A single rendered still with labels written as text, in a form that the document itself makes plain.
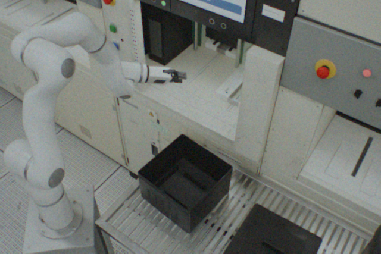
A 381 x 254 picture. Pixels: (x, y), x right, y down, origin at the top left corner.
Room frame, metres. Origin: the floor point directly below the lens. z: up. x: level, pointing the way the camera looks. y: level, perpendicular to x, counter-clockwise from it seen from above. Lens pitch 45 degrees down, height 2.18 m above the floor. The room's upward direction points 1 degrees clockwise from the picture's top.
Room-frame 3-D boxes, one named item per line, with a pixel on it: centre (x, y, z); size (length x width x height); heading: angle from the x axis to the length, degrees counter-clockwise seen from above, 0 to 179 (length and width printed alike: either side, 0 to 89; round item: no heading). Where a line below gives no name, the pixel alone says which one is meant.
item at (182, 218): (0.91, 0.02, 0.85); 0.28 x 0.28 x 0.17; 50
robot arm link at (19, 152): (0.80, 0.56, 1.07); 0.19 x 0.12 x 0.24; 59
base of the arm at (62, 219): (0.78, 0.53, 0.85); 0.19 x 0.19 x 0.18
